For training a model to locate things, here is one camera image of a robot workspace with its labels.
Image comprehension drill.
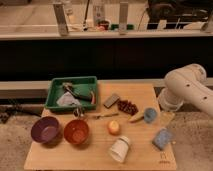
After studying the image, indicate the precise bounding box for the yellow banana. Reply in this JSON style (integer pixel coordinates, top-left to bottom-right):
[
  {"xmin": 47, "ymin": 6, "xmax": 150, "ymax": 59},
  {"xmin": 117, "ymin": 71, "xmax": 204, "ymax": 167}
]
[{"xmin": 129, "ymin": 112, "xmax": 144, "ymax": 123}]

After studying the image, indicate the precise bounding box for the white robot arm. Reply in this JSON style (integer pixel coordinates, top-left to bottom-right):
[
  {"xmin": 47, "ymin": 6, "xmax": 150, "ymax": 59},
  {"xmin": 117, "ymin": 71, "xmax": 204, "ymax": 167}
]
[{"xmin": 158, "ymin": 64, "xmax": 213, "ymax": 117}]

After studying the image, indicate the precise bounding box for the red bowl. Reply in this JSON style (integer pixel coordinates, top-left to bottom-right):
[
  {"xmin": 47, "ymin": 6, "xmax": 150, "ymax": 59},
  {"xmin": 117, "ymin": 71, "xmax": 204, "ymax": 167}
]
[{"xmin": 64, "ymin": 119, "xmax": 89, "ymax": 145}]

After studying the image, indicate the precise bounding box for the purple bowl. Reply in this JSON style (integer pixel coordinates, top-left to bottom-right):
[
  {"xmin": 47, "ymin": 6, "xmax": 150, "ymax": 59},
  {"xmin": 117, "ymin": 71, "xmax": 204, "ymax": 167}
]
[{"xmin": 31, "ymin": 116, "xmax": 61, "ymax": 144}]

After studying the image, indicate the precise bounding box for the blue cup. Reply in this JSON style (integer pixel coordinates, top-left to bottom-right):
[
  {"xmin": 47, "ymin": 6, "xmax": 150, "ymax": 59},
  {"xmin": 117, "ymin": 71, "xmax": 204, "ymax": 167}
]
[{"xmin": 144, "ymin": 108, "xmax": 157, "ymax": 123}]

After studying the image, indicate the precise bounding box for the blue sponge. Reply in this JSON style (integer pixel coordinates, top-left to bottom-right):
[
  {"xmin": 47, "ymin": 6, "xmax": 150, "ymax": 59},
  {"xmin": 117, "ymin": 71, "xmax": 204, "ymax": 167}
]
[{"xmin": 152, "ymin": 129, "xmax": 172, "ymax": 150}]

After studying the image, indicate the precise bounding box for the red grapes bunch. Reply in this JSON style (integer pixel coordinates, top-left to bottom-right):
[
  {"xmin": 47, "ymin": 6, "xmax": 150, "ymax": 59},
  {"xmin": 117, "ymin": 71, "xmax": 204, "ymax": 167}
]
[{"xmin": 117, "ymin": 100, "xmax": 138, "ymax": 116}]

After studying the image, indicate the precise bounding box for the yellow red apple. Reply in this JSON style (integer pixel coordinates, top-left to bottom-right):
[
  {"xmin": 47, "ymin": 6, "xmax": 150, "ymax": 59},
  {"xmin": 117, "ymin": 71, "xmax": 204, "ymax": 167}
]
[{"xmin": 107, "ymin": 120, "xmax": 120, "ymax": 135}]

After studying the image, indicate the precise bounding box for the grey rectangular block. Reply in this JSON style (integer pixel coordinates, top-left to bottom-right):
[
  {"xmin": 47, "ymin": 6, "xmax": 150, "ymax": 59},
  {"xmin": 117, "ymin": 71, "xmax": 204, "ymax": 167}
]
[{"xmin": 103, "ymin": 93, "xmax": 120, "ymax": 108}]

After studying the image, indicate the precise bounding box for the white cup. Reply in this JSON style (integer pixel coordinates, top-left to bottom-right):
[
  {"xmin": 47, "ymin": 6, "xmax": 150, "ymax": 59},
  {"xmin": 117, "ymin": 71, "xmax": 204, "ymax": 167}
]
[{"xmin": 109, "ymin": 136, "xmax": 131, "ymax": 163}]

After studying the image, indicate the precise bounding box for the metal fork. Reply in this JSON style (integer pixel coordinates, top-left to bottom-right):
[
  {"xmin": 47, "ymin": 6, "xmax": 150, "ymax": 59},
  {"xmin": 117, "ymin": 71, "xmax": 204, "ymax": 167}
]
[{"xmin": 92, "ymin": 113, "xmax": 119, "ymax": 120}]

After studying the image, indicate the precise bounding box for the small dark metal object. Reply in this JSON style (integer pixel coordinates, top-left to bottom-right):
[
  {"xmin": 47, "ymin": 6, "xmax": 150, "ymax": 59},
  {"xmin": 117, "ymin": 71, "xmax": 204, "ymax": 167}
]
[{"xmin": 73, "ymin": 107, "xmax": 84, "ymax": 118}]

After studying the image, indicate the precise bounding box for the green plastic tray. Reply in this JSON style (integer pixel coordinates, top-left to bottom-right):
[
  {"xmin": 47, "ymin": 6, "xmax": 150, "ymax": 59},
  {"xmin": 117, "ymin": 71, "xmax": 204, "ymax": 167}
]
[{"xmin": 45, "ymin": 76, "xmax": 98, "ymax": 112}]

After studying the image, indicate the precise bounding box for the grey cloth in tray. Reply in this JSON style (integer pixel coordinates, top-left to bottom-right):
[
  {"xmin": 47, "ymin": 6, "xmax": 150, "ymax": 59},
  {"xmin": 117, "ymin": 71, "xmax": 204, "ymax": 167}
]
[{"xmin": 56, "ymin": 92, "xmax": 80, "ymax": 106}]

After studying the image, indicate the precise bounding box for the dark green tool in tray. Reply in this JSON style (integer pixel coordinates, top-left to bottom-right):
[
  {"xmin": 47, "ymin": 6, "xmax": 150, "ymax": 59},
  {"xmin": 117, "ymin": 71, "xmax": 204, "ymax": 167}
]
[{"xmin": 62, "ymin": 82, "xmax": 95, "ymax": 104}]

